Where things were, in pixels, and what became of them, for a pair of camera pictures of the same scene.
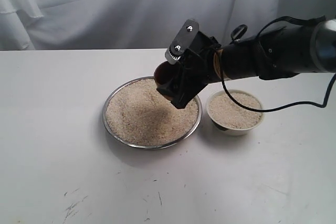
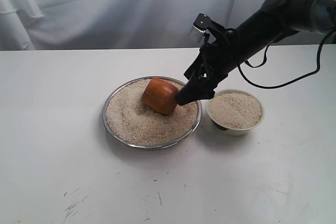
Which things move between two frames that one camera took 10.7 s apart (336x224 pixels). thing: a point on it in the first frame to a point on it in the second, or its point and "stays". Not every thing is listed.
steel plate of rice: x=136 y=114 stays
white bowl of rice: x=230 y=117 stays
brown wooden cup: x=166 y=71 to x=160 y=96
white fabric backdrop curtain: x=135 y=10 stays
